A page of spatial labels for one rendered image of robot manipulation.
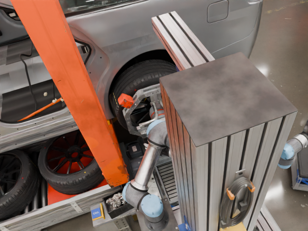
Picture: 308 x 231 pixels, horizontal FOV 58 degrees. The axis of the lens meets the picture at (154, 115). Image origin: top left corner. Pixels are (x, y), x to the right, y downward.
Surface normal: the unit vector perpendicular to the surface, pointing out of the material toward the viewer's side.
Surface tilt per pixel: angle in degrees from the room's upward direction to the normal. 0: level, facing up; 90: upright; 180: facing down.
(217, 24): 90
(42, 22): 90
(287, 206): 0
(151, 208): 8
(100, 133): 90
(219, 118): 0
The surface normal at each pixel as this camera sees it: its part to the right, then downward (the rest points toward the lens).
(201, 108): -0.13, -0.66
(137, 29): 0.30, 0.69
